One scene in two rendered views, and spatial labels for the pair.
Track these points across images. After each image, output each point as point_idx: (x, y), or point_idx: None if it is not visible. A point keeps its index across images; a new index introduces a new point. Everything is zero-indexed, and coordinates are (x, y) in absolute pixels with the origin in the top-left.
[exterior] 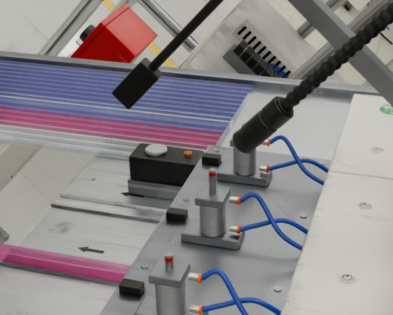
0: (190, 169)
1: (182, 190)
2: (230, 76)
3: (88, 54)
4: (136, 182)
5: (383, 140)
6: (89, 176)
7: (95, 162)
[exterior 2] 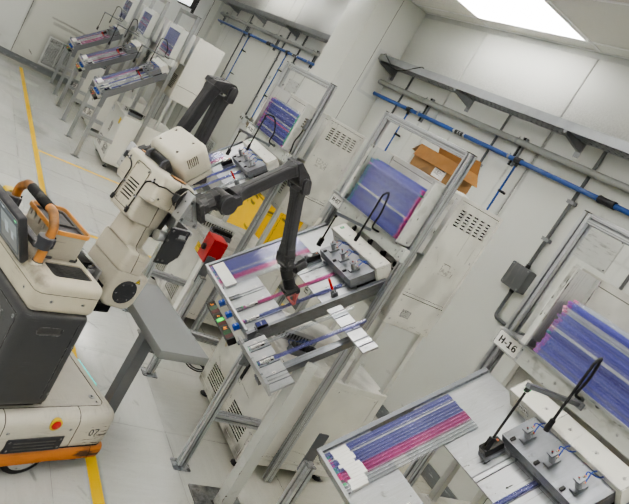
0: (319, 255)
1: (328, 257)
2: None
3: (212, 251)
4: (309, 263)
5: (348, 233)
6: None
7: None
